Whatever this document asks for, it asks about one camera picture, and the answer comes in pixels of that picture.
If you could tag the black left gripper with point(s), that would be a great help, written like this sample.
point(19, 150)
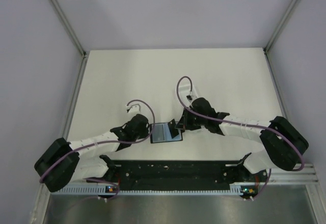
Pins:
point(144, 134)

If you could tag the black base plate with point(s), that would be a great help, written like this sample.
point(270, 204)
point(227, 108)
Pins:
point(170, 175)

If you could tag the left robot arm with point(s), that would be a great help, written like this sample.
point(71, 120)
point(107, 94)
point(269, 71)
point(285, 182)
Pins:
point(88, 159)

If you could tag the white plastic basket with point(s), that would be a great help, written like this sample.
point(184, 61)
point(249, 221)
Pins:
point(186, 95)

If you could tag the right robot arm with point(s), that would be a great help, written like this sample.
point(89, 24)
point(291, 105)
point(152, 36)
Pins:
point(283, 145)

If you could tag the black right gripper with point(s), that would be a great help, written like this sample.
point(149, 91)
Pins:
point(184, 123)

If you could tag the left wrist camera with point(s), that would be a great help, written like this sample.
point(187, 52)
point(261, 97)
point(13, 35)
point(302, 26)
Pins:
point(133, 109)

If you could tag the black leather card holder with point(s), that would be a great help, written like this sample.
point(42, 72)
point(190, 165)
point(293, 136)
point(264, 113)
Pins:
point(168, 138)

